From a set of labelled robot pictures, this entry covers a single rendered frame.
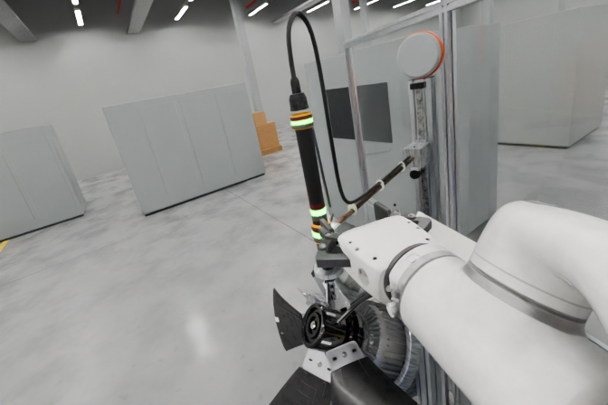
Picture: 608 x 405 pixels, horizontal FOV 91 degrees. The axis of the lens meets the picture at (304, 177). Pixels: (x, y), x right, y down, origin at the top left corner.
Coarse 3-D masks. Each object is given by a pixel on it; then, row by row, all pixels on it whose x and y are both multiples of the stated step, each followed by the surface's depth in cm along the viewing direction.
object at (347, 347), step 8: (344, 344) 81; (352, 344) 80; (328, 352) 79; (336, 352) 79; (352, 352) 78; (360, 352) 78; (328, 360) 77; (336, 360) 77; (344, 360) 76; (352, 360) 76; (336, 368) 75
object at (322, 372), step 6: (306, 354) 86; (312, 354) 86; (318, 354) 85; (324, 354) 85; (306, 360) 85; (318, 360) 85; (324, 360) 84; (306, 366) 85; (312, 366) 85; (324, 366) 84; (312, 372) 84; (318, 372) 84; (324, 372) 84; (330, 372) 83; (324, 378) 83
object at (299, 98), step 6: (294, 78) 56; (294, 84) 56; (294, 90) 56; (300, 90) 57; (294, 96) 56; (300, 96) 56; (306, 96) 57; (294, 102) 56; (300, 102) 56; (306, 102) 57; (294, 108) 57; (300, 108) 56; (306, 108) 57
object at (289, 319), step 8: (280, 296) 108; (280, 304) 108; (288, 304) 103; (280, 312) 109; (288, 312) 104; (296, 312) 98; (280, 320) 110; (288, 320) 105; (296, 320) 100; (280, 328) 111; (288, 328) 107; (296, 328) 102; (280, 336) 112; (288, 336) 108; (296, 336) 104; (288, 344) 109; (296, 344) 106
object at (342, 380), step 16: (352, 368) 73; (368, 368) 72; (336, 384) 71; (352, 384) 69; (368, 384) 69; (384, 384) 68; (336, 400) 68; (352, 400) 66; (368, 400) 65; (384, 400) 64; (400, 400) 63
